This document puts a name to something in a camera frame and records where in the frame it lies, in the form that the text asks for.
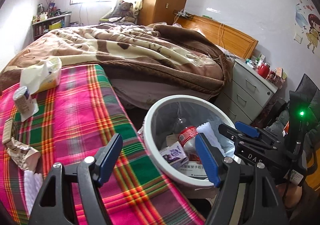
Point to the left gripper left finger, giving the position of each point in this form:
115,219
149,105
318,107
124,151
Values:
55,203

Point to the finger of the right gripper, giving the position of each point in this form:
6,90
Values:
231,133
247,129

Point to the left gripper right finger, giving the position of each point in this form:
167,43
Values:
261,204

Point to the white foam sheet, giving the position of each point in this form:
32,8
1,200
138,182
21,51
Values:
225,145

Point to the red cartoon drink can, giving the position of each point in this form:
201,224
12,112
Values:
187,140

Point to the white round trash bin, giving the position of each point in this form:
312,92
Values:
169,131

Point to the person's right hand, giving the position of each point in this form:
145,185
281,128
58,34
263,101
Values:
292,196

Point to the grey bedside drawer cabinet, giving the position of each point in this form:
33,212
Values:
244,98

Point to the white medicine box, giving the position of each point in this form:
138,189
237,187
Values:
193,169

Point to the purple medicine box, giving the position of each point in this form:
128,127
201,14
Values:
175,155

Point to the red cup on cabinet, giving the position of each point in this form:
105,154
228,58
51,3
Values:
264,70

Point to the small beige printed box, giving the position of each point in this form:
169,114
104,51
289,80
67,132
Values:
10,131

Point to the pink plaid blanket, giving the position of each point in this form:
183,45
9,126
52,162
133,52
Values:
78,117

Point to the wooden headboard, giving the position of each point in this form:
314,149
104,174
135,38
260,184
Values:
229,38

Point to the white yogurt cup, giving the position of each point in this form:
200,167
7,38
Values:
25,104

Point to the brown patterned fleece blanket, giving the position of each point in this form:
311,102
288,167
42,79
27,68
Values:
155,53

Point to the yellow tissue pack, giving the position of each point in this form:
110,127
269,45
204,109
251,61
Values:
42,76

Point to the brown teddy bear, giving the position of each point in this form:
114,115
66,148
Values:
124,12

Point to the cartoon girl wall sticker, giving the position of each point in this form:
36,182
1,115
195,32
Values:
313,34

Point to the cluttered wall shelf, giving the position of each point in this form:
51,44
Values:
50,19

